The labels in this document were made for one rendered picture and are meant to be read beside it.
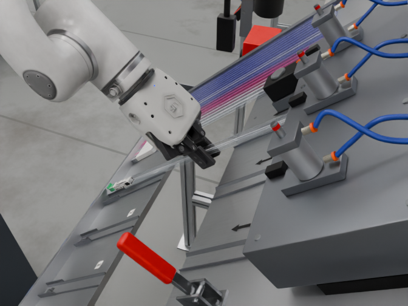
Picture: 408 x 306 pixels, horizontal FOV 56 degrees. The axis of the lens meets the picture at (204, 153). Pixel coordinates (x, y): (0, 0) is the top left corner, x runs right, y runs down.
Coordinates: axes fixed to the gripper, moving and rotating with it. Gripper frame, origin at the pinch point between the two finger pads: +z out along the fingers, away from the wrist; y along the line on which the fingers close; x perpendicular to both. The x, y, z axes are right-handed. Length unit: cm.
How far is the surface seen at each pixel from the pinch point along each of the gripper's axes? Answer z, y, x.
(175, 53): 6, 174, 141
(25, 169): -14, 42, 149
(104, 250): -0.3, -16.9, 15.9
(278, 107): 0.9, 4.6, -13.7
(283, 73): -2.6, 6.4, -16.9
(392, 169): -3.6, -21.0, -35.0
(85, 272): -0.5, -20.9, 17.5
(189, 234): 46, 33, 77
